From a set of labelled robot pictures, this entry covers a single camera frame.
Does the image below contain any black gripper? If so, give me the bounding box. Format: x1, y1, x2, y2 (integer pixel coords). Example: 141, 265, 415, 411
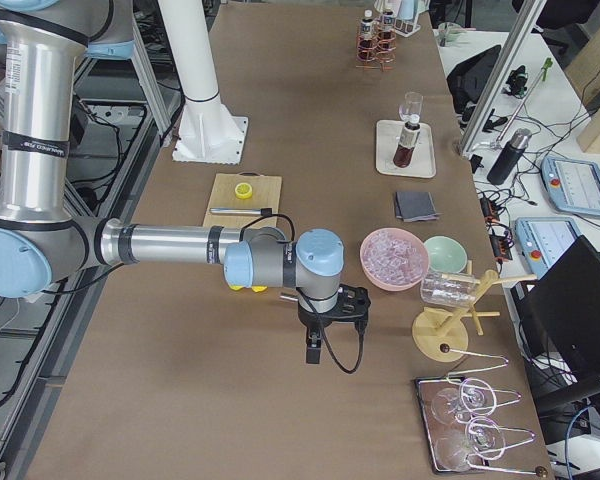
298, 284, 370, 364

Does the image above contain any tea bottle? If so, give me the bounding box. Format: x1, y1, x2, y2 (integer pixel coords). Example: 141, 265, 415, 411
377, 8, 395, 54
393, 114, 421, 168
357, 10, 374, 63

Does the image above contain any copper wire bottle basket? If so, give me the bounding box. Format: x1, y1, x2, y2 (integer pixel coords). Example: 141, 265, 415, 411
356, 10, 396, 71

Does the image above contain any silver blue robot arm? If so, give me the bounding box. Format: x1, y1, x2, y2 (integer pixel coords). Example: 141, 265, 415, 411
0, 1, 370, 364

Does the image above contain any pink bowl of ice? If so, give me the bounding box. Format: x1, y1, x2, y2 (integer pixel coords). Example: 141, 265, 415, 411
359, 228, 429, 292

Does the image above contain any wooden cup drying rack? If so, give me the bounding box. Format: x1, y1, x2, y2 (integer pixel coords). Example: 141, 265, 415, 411
411, 261, 537, 362

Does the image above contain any steel cylinder muddler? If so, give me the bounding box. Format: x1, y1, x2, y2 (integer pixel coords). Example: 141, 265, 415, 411
208, 207, 273, 218

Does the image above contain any green empty bowl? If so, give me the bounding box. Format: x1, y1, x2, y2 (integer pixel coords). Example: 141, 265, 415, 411
424, 236, 468, 273

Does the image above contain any bamboo cutting board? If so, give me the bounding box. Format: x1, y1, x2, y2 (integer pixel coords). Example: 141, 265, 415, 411
203, 173, 282, 228

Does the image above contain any black mirror tray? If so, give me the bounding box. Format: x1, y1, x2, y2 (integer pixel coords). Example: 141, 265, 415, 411
412, 373, 539, 476

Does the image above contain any grey folded cloth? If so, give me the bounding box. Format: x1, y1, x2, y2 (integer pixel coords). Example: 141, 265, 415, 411
394, 191, 439, 222

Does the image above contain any halved yellow lemon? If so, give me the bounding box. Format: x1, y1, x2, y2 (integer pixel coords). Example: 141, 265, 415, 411
234, 182, 254, 200

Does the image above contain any cream rabbit tray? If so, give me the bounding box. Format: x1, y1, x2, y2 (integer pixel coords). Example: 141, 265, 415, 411
375, 120, 436, 179

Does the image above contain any blue teach pendant near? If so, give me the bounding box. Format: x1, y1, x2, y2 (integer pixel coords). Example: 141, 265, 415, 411
514, 216, 581, 278

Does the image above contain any blue teach pendant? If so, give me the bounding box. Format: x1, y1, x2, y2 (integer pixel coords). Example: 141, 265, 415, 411
541, 156, 600, 218
514, 216, 581, 278

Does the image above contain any clear wine glass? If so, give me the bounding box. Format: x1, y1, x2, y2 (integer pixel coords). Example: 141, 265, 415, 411
399, 92, 423, 124

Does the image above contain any black laptop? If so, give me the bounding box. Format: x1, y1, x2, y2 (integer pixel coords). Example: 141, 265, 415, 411
511, 236, 600, 379

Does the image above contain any black thermos bottle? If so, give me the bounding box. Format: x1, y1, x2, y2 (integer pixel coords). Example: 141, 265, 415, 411
487, 128, 532, 185

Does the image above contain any blue teach pendant far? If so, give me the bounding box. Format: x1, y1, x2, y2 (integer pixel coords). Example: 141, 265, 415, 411
541, 156, 600, 218

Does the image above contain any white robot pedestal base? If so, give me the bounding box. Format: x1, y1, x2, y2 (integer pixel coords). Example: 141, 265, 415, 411
159, 0, 248, 165

